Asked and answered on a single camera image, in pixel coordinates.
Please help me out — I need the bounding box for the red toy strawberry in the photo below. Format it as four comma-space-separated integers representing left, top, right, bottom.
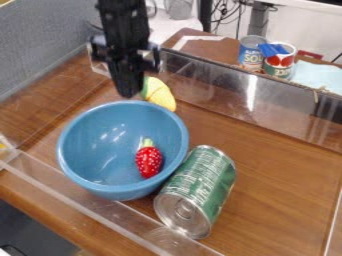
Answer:
135, 138, 163, 179

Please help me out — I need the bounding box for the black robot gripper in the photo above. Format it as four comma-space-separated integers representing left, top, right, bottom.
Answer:
95, 0, 161, 97

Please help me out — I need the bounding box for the clear acrylic barrier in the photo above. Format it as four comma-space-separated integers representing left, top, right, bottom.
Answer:
0, 134, 223, 256
86, 19, 342, 154

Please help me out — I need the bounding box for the blue plastic bowl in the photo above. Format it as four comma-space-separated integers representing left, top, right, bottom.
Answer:
56, 100, 190, 201

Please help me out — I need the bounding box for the clear acrylic front barrier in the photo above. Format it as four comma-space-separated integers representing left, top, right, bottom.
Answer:
0, 134, 223, 256

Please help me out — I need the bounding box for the clear acrylic back barrier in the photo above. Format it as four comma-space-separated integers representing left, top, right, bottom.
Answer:
86, 19, 342, 154

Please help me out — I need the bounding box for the light blue cloth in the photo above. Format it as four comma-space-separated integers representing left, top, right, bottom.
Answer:
290, 60, 342, 96

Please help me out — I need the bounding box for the blue soup can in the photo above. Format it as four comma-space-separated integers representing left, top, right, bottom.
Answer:
238, 35, 267, 71

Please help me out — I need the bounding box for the green labelled tin can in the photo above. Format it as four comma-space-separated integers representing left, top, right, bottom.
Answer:
154, 145, 237, 239

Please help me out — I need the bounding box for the grey metal pole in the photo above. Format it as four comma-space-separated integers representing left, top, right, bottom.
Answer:
247, 1, 269, 37

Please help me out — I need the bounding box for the blue plastic piece on can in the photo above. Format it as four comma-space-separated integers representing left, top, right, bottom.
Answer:
258, 43, 289, 58

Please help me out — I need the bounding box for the red and white tomato can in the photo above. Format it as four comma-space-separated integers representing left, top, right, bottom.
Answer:
263, 42, 297, 79

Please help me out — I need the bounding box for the clear acrylic triangle bracket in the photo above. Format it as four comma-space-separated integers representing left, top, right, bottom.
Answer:
87, 44, 111, 78

